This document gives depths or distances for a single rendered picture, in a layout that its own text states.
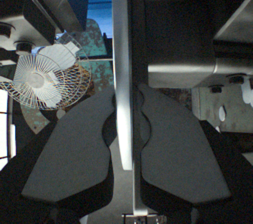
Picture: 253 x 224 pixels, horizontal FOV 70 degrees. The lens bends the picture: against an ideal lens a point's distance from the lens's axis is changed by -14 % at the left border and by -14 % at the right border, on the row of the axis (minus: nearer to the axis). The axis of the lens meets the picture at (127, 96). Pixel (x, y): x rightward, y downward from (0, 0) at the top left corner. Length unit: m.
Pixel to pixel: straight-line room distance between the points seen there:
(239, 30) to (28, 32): 0.23
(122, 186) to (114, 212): 1.07
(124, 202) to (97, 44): 6.27
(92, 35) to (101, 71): 0.31
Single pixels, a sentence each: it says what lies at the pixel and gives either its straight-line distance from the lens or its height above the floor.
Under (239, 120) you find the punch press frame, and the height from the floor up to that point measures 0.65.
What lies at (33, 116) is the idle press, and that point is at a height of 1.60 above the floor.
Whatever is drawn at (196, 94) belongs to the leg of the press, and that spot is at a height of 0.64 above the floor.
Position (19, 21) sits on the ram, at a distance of 0.25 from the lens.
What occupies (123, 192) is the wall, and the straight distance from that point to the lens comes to 7.22.
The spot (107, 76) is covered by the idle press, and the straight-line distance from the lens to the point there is 1.58.
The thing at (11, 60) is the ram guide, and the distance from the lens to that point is 0.38.
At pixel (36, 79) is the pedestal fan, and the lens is 1.11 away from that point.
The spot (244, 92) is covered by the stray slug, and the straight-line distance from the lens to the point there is 0.26.
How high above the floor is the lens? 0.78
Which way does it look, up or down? 2 degrees up
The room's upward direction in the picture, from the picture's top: 91 degrees counter-clockwise
